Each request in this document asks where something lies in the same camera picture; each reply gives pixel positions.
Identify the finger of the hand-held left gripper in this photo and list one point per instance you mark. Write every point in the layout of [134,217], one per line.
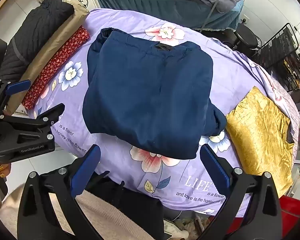
[17,86]
[48,115]

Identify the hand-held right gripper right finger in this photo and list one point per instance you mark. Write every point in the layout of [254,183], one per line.
[215,170]

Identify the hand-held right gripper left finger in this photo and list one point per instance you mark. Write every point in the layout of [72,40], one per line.
[86,172]

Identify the navy blue padded jacket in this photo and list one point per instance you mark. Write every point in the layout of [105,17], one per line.
[150,92]

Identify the person's left hand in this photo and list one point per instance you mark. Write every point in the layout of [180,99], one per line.
[0,171]

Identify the red floral patterned cloth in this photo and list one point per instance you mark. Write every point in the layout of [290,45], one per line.
[57,65]

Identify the tan folded cloth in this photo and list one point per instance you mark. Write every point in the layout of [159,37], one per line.
[47,47]

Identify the person's beige sweater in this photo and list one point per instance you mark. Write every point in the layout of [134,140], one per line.
[110,220]

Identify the gold shiny cloth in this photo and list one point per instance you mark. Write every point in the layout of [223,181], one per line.
[260,135]

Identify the black quilted jacket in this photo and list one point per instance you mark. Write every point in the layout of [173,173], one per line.
[32,30]

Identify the person's black pants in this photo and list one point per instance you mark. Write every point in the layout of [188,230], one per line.
[140,205]

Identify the purple floral bedsheet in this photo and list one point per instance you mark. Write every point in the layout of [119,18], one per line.
[235,80]

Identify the black round stool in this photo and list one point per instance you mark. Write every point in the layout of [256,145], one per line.
[246,38]

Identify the metal pole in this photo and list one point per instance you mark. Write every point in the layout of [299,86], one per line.
[212,8]

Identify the grey-blue covered bed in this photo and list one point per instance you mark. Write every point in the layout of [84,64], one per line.
[165,2]

